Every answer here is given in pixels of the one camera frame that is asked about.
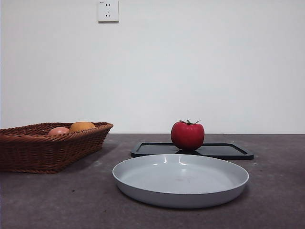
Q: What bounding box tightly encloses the pink peach fruit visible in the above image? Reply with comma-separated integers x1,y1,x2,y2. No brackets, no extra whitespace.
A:
47,126,70,136

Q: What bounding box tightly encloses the pale grey round plate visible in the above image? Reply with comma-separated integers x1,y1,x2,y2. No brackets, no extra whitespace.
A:
112,153,250,209

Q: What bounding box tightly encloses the dark rectangular tray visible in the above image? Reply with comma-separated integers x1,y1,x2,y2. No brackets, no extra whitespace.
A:
130,142,254,160

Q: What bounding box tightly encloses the orange round fruit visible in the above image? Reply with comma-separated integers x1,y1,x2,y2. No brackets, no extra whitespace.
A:
69,121,96,133

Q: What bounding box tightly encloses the brown woven wicker basket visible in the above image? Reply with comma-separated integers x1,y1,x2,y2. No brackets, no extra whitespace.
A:
0,122,114,174

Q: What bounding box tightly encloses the red tomato with green stem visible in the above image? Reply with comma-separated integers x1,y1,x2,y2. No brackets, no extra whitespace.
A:
171,119,205,151

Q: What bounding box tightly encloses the white wall power socket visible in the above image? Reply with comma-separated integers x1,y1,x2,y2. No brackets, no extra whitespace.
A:
97,0,119,24

